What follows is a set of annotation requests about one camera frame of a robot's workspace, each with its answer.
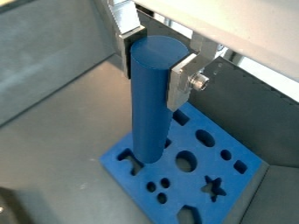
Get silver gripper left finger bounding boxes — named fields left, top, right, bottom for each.
left=105, top=0, right=146, bottom=79

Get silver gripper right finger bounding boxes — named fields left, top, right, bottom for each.
left=166, top=32, right=220, bottom=111

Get blue cylinder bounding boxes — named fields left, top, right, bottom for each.
left=129, top=35, right=188, bottom=164

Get blue shape sorting board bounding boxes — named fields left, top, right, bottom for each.
left=98, top=103, right=267, bottom=224

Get black curved cradle stand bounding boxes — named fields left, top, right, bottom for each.
left=0, top=187, right=32, bottom=224

